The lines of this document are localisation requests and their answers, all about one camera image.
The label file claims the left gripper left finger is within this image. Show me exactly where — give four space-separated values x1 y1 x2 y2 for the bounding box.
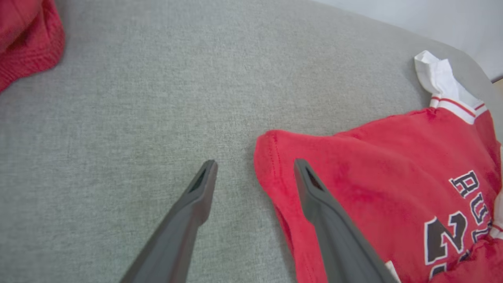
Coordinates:
120 159 218 283

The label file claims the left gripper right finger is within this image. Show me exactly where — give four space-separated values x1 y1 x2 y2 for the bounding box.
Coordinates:
294 158 399 283

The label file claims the red jersey with black number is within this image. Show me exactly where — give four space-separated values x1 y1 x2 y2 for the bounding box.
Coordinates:
253 50 503 283

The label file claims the red shirt with white print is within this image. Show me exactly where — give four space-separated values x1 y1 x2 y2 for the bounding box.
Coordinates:
0 0 66 93

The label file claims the grey fabric sofa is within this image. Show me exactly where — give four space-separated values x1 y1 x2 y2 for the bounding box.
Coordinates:
0 0 503 283

